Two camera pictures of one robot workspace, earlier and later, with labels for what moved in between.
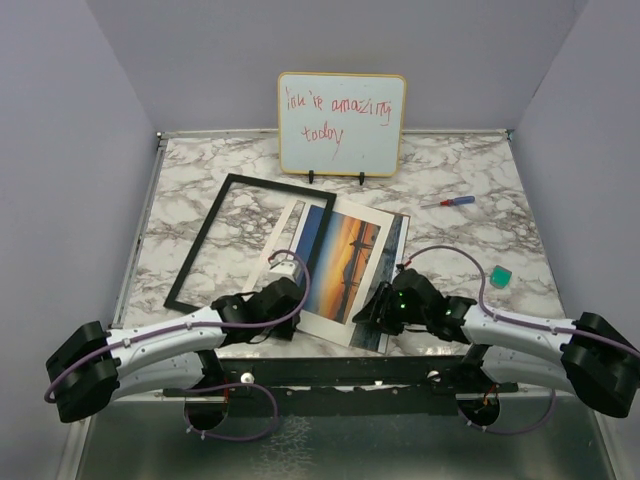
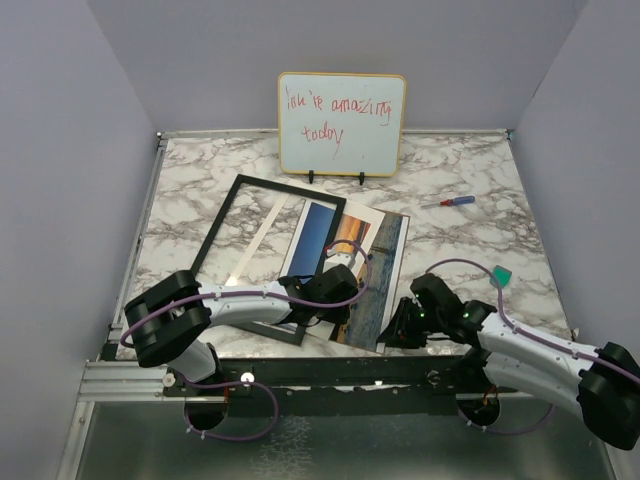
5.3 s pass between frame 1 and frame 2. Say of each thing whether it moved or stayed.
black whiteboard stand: stayed
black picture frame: moved
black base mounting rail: stayed
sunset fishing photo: stayed
